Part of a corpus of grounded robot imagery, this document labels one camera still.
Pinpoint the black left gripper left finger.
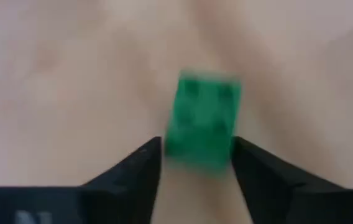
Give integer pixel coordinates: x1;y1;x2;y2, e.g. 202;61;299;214
80;136;163;224

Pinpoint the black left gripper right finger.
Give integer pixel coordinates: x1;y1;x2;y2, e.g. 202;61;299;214
231;136;345;224

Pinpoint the green block with curved side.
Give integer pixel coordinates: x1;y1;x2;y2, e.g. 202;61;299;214
163;70;242;175

